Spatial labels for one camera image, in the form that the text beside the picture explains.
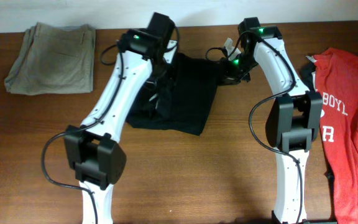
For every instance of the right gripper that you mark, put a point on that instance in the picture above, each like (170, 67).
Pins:
(225, 76)

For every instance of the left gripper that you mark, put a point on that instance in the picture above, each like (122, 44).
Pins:
(167, 81)

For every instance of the black shorts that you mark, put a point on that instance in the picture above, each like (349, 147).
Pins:
(193, 95)

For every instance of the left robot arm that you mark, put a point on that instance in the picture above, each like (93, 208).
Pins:
(93, 150)

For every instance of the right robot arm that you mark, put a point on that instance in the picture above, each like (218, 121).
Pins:
(293, 122)

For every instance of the dark garment under red shirt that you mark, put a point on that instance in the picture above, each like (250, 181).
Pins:
(308, 73)

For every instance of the folded khaki trousers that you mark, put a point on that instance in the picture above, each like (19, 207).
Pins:
(54, 60)

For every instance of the red printed t-shirt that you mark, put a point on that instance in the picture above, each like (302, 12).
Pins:
(336, 78)

